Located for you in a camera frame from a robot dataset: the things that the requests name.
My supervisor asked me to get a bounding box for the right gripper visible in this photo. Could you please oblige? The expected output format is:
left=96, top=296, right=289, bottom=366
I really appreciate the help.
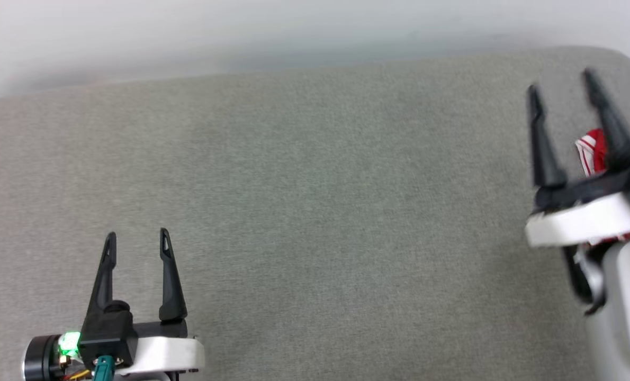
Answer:
left=524, top=68, right=630, bottom=248

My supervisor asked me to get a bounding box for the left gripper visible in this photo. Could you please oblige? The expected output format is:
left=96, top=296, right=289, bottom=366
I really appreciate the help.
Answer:
left=84, top=228, right=206, bottom=377

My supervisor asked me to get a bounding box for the red printed jersey garment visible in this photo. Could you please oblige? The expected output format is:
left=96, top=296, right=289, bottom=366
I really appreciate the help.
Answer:
left=574, top=128, right=630, bottom=245

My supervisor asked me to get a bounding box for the teal cable connector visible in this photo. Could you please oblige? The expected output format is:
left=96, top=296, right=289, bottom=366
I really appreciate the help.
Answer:
left=93, top=356, right=116, bottom=381

